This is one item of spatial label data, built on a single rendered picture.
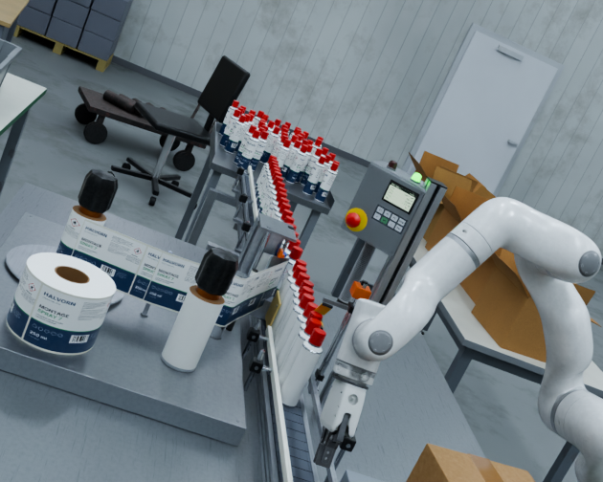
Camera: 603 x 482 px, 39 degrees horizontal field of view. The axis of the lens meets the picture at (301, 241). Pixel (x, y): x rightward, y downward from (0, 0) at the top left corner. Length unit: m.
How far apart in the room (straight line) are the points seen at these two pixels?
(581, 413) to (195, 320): 0.87
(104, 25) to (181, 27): 1.19
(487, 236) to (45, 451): 0.94
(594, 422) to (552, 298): 0.27
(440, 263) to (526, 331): 2.04
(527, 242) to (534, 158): 9.95
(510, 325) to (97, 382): 2.18
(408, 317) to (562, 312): 0.40
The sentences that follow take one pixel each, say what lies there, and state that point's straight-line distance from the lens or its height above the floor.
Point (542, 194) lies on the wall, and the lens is 11.89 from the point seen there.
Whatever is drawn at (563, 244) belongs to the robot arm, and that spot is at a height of 1.55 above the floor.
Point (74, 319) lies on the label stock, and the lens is 1.90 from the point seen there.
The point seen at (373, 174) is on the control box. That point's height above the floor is 1.45.
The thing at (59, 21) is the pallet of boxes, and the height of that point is 0.34.
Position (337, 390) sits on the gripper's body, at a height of 1.13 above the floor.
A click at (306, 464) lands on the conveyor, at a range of 1.92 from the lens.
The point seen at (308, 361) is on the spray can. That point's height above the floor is 1.01.
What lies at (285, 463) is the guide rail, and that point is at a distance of 1.82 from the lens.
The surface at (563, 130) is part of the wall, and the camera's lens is 11.76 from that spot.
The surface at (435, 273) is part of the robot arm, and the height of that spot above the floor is 1.40.
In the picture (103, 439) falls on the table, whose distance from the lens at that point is 1.81.
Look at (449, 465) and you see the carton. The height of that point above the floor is 1.12.
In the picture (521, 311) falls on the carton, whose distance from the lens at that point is 3.66.
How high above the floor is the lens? 1.80
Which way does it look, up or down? 16 degrees down
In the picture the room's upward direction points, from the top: 25 degrees clockwise
